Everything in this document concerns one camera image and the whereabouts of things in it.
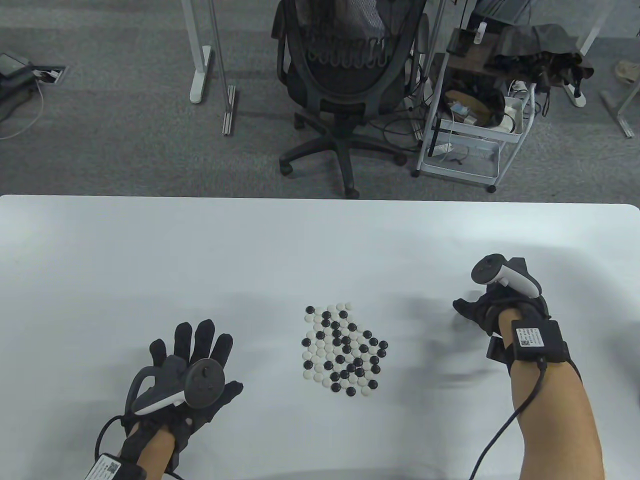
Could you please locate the person's right hand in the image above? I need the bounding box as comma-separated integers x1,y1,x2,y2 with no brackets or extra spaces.
452,286,551,337

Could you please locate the person's left hand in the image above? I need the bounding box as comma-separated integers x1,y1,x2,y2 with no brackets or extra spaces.
122,319,244,468

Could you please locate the pile of mixed go stones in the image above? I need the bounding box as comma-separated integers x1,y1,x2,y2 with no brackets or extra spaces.
301,302,390,398

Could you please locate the person's left forearm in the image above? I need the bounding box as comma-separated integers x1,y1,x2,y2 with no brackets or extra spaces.
120,430,178,480

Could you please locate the person's right forearm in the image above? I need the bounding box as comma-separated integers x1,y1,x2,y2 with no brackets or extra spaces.
497,307,608,480

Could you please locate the dark grey left hand controller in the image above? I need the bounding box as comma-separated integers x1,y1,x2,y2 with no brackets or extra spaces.
127,358,226,417

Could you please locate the grey white right hand controller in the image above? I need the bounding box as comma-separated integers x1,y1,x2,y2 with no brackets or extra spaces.
471,254,542,299

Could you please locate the black right wrist sensor box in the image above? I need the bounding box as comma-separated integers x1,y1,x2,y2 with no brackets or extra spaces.
511,320,569,365

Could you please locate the black wrist sensor box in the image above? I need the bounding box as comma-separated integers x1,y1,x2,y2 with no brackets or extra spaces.
511,320,569,365
91,454,146,480

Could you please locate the white wheeled utility cart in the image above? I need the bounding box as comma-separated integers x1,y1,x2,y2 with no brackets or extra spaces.
411,25,538,195

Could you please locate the black left wrist sensor box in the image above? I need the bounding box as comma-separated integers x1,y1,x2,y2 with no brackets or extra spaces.
91,454,146,480

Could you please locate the white power adapter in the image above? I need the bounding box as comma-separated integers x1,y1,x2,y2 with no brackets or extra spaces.
502,95,526,134

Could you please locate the black and tan bag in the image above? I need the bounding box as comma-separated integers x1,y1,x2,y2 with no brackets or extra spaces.
442,75,507,128

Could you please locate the grey desk leg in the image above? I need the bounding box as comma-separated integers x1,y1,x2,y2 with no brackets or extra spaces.
600,82,640,139

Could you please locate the black mesh office chair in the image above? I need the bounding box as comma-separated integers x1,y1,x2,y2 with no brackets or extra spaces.
271,0,431,199

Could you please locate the black phone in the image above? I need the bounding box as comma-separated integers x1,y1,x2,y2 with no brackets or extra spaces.
446,29,476,55

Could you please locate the black crumpled cloth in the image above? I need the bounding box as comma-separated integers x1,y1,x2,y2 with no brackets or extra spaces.
487,23,596,101

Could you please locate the white slanted desk leg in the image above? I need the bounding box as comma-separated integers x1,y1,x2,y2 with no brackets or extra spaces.
560,0,608,108

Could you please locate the floor socket box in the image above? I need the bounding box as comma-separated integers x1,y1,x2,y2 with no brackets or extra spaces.
32,64,68,85

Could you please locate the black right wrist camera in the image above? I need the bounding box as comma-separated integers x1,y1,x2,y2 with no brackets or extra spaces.
486,336,513,363

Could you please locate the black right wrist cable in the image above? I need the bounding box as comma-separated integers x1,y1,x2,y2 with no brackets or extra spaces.
470,357,548,480

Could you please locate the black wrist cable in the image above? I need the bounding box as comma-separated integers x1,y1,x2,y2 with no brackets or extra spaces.
470,357,548,480
95,415,133,465

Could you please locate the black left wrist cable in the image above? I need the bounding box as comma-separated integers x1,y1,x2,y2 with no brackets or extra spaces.
95,415,133,465

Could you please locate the aluminium profile post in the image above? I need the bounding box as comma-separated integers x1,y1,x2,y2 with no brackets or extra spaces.
207,0,237,136

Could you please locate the white floor cable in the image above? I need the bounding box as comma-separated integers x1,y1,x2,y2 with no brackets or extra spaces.
0,82,45,140

